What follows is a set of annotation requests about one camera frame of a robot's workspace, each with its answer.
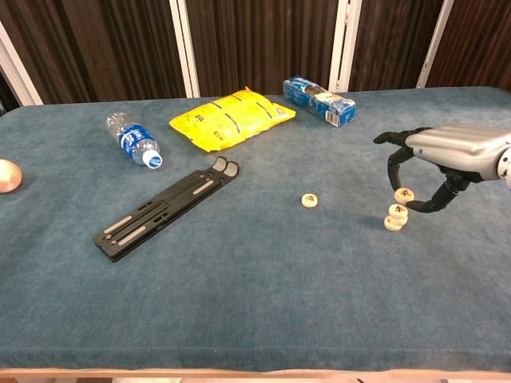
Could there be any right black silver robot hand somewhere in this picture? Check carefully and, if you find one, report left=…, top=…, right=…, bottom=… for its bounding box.
left=373, top=124, right=511, bottom=215

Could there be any blue cookie box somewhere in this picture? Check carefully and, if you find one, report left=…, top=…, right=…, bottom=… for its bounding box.
left=282, top=75, right=357, bottom=128

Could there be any pale pink ball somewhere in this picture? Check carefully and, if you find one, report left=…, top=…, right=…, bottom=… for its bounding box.
left=0, top=158, right=24, bottom=195

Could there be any blue table cloth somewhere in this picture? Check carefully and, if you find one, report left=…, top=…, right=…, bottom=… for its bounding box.
left=0, top=85, right=511, bottom=372

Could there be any white partition post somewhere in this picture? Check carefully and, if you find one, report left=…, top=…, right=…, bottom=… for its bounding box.
left=0, top=22, right=44, bottom=106
left=168, top=0, right=200, bottom=98
left=415, top=0, right=456, bottom=89
left=327, top=0, right=362, bottom=93

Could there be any clear water bottle blue label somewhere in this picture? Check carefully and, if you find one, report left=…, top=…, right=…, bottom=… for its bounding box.
left=105, top=111, right=164, bottom=170

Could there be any yellow snack bag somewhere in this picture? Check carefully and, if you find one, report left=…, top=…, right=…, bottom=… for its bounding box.
left=168, top=85, right=297, bottom=153

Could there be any black folding stand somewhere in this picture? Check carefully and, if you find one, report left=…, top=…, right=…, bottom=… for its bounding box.
left=93, top=156, right=241, bottom=263

